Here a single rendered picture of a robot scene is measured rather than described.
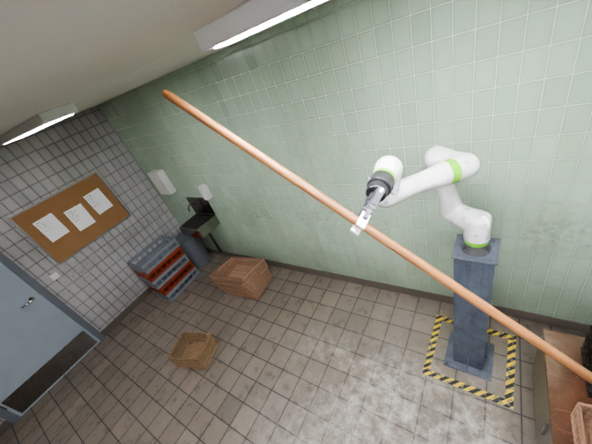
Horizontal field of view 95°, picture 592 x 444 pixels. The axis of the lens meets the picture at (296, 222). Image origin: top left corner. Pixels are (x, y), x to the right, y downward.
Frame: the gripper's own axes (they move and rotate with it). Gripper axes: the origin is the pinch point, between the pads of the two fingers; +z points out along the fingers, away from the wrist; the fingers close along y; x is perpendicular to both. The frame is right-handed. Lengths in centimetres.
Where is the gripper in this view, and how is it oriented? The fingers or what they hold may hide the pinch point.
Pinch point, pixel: (360, 223)
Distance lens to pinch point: 90.8
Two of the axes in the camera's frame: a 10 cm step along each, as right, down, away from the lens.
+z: -4.7, 6.3, -6.2
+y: -3.0, 5.4, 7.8
